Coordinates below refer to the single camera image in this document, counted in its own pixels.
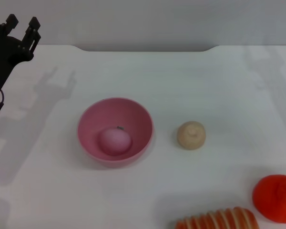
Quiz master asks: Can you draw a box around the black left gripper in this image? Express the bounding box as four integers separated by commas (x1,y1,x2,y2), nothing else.
0,13,42,94

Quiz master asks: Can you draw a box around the pink plastic bowl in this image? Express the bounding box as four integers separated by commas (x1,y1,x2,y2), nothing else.
77,97,154,169

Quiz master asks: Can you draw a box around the pink toy peach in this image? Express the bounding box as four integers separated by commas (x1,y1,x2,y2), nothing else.
99,127,133,157

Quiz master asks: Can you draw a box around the beige toy bun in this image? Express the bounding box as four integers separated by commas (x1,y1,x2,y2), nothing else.
176,121,207,151

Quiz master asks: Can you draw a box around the orange toy tangerine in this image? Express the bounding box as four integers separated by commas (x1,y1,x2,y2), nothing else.
252,174,286,224

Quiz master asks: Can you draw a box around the striped orange toy bread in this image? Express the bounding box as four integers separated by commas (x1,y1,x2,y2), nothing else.
175,206,259,229

